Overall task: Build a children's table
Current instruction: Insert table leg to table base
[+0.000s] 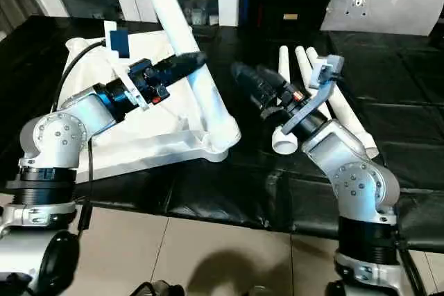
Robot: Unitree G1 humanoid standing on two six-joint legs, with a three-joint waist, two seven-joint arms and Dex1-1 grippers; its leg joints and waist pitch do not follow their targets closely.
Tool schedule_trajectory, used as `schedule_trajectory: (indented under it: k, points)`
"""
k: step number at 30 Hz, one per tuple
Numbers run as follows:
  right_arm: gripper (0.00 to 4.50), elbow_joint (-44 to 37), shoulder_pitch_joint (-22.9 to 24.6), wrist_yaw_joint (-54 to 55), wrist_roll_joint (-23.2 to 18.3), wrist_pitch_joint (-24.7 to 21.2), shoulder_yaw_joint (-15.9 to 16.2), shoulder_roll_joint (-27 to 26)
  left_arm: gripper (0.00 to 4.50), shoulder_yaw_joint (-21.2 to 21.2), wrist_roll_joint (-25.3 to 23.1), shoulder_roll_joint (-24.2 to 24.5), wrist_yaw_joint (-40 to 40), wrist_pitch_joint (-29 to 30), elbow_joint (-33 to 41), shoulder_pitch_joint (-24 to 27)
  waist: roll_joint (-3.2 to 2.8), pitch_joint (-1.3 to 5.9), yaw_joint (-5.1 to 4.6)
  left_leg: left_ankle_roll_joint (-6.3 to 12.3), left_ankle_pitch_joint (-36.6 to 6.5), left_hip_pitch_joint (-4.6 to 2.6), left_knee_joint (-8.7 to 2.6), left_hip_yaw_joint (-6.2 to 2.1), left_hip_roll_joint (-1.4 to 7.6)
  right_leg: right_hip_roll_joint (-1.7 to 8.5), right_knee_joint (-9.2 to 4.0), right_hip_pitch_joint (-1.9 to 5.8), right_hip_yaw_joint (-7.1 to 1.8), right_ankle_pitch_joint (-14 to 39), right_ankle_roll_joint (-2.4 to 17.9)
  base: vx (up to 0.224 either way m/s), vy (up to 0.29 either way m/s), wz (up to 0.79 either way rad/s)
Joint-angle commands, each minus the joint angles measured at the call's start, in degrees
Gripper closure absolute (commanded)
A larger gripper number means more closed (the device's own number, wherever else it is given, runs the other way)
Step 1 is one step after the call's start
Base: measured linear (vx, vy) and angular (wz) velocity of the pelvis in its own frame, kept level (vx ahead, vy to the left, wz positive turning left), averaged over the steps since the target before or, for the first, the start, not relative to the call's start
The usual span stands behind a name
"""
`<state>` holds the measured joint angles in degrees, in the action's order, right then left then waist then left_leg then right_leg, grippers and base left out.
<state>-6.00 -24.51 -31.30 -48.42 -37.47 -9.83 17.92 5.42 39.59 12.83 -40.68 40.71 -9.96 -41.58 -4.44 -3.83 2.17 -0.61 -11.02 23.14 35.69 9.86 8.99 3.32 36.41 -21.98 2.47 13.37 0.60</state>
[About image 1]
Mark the black mat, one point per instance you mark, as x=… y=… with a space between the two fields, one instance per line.
x=243 y=188

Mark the white plastic table leg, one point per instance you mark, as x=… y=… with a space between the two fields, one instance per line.
x=284 y=63
x=347 y=115
x=301 y=57
x=171 y=15

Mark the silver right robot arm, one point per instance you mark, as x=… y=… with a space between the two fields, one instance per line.
x=360 y=171

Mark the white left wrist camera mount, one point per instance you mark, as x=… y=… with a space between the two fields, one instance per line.
x=118 y=39

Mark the dark robot leg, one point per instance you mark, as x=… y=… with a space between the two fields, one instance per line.
x=263 y=292
x=156 y=289

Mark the white plastic table top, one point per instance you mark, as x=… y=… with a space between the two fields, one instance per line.
x=145 y=126

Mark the dark left robot leg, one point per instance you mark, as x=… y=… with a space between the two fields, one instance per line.
x=156 y=289

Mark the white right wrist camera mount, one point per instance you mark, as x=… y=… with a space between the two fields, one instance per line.
x=327 y=67

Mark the dark right robot leg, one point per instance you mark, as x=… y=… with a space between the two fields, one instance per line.
x=263 y=292

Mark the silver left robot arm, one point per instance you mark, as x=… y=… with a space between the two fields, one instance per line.
x=59 y=136

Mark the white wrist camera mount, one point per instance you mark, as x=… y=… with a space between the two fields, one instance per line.
x=327 y=67
x=118 y=39

